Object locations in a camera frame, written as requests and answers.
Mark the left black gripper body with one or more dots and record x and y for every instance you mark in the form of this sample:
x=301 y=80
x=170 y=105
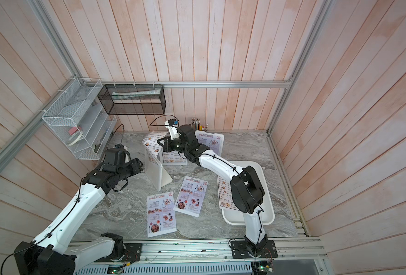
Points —
x=129 y=169

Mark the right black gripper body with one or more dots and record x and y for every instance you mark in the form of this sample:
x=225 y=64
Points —
x=178 y=145

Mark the white menu holder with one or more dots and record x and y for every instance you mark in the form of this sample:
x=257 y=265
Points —
x=212 y=140
x=155 y=171
x=173 y=159

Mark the pink special menu sheet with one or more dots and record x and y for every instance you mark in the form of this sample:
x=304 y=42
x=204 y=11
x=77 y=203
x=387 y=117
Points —
x=191 y=196
x=161 y=214

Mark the dim sum menu sheet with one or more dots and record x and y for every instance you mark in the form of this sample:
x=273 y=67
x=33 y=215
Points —
x=225 y=195
x=150 y=142

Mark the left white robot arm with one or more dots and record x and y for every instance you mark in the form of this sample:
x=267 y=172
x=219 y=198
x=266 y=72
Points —
x=49 y=252

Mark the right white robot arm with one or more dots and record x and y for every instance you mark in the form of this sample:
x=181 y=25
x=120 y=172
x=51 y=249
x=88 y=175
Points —
x=246 y=188

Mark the white tape roll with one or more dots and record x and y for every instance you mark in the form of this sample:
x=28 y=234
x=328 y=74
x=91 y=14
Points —
x=74 y=138

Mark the pink eraser block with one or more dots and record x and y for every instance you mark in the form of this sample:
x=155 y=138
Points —
x=73 y=130

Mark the white wire wall shelf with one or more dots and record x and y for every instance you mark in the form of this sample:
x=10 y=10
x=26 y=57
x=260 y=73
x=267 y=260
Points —
x=77 y=105

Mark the black mesh wall basket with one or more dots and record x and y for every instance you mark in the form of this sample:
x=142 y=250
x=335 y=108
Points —
x=133 y=99

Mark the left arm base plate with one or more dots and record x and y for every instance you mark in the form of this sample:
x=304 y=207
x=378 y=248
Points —
x=130 y=252

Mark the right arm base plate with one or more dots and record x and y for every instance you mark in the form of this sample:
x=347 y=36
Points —
x=244 y=249

